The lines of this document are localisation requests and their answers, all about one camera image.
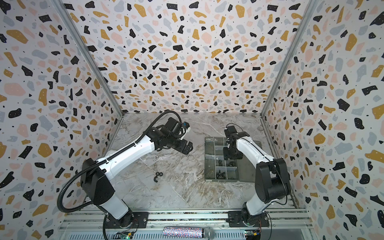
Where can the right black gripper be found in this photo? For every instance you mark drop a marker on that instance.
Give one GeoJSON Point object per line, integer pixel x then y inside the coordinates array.
{"type": "Point", "coordinates": [229, 150]}

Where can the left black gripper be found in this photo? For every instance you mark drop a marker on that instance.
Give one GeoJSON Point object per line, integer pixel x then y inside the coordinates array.
{"type": "Point", "coordinates": [182, 148]}

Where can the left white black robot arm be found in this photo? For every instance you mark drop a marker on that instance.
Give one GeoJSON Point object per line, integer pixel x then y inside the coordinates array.
{"type": "Point", "coordinates": [97, 182]}

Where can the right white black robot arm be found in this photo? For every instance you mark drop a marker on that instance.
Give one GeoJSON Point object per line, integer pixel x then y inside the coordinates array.
{"type": "Point", "coordinates": [272, 180]}

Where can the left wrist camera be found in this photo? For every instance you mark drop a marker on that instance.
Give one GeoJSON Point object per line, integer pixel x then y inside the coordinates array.
{"type": "Point", "coordinates": [186, 127]}

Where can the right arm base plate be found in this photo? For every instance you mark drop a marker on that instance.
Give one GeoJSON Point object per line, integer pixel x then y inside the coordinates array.
{"type": "Point", "coordinates": [239, 219]}

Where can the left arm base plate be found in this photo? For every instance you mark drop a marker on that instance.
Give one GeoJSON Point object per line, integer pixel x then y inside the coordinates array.
{"type": "Point", "coordinates": [131, 220]}

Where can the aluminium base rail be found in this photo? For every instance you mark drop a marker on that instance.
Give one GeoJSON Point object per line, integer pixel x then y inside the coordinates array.
{"type": "Point", "coordinates": [215, 224]}

